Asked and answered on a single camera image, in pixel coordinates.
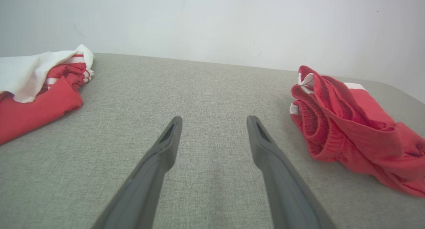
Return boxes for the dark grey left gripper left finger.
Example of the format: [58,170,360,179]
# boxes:
[91,116,183,229]

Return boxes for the red shorts with white trim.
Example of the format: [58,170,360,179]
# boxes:
[290,65,425,198]

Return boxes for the red and white basketball jersey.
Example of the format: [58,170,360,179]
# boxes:
[0,45,95,146]

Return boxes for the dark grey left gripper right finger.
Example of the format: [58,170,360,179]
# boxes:
[247,115,336,229]

